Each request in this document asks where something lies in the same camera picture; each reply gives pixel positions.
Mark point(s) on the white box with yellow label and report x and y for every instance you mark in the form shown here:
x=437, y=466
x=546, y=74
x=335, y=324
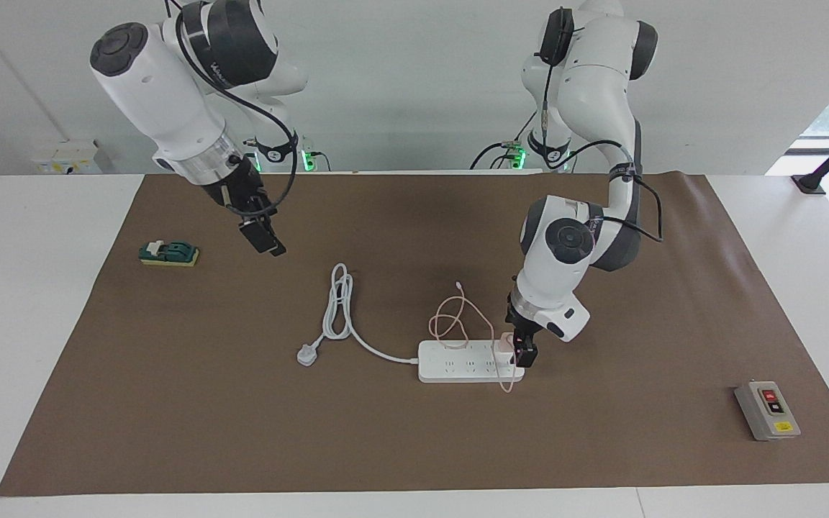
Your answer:
x=69, y=158

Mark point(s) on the green knife switch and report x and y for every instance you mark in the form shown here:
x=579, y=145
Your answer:
x=170, y=253

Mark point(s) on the grey push-button switch box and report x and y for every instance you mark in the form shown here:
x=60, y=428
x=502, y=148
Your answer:
x=767, y=414

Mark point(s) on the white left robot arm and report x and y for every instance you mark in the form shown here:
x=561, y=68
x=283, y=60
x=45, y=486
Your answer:
x=565, y=244

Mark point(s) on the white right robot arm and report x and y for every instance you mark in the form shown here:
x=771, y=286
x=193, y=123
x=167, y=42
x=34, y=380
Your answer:
x=155, y=93

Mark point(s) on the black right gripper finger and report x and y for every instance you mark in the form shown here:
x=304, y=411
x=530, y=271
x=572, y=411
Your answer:
x=257, y=236
x=275, y=237

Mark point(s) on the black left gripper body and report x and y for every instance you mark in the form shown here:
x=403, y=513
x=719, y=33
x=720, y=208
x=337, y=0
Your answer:
x=521, y=320

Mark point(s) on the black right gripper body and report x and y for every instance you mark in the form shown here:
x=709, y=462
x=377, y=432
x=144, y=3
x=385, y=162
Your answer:
x=242, y=187

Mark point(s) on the pink charger adapter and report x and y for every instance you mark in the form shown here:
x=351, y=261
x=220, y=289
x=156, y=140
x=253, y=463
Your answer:
x=502, y=344

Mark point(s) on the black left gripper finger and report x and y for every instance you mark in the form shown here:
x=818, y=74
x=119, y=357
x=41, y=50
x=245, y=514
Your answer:
x=517, y=352
x=529, y=356

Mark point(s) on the brown table mat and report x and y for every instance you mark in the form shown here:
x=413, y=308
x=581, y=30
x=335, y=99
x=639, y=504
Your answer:
x=242, y=403

